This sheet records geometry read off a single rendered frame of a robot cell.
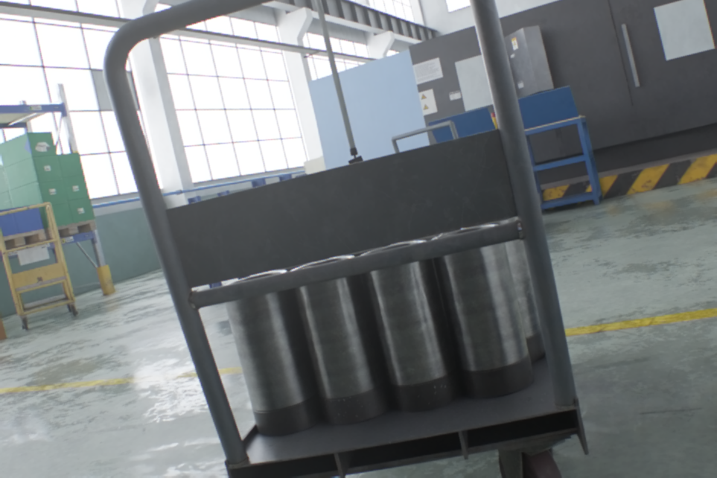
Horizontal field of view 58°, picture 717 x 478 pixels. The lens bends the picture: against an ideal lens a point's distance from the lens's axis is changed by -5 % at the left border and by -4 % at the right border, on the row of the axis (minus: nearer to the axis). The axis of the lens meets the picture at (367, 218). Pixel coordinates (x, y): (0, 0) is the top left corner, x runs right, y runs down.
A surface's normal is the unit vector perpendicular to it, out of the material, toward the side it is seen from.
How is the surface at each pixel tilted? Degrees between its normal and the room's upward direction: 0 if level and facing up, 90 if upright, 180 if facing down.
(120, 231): 90
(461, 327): 90
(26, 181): 90
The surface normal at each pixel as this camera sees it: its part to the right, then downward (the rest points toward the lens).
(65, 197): 0.89, -0.19
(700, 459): -0.23, -0.97
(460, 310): -0.65, 0.19
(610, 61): -0.42, 0.08
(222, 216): -0.11, 0.22
